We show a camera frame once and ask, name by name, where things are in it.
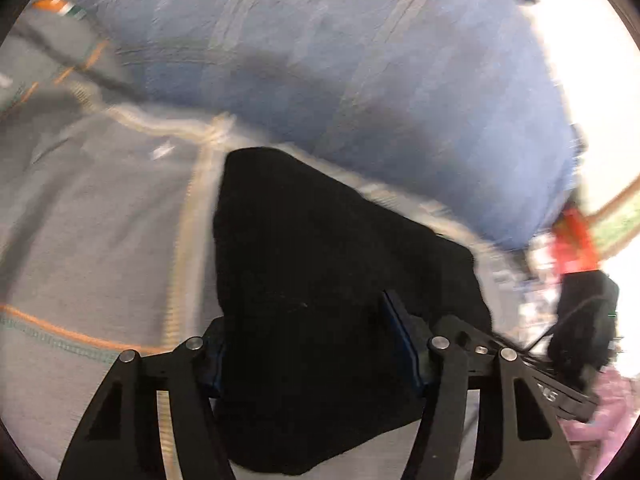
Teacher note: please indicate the red items pile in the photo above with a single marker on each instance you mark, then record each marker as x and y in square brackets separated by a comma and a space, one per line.
[573, 249]

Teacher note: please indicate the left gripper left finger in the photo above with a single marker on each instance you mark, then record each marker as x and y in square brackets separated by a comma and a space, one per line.
[152, 417]

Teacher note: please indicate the blue plaid pillow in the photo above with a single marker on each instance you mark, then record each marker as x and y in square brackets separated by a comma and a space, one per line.
[448, 99]

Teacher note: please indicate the grey star patterned bedsheet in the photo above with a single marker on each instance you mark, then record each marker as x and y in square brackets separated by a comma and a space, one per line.
[108, 201]

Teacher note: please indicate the black pants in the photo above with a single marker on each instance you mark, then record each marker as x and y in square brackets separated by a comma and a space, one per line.
[313, 366]

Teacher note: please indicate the person's right hand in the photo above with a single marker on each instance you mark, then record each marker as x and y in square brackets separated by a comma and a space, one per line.
[614, 416]

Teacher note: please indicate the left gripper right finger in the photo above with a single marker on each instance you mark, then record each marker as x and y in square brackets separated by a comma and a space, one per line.
[518, 436]

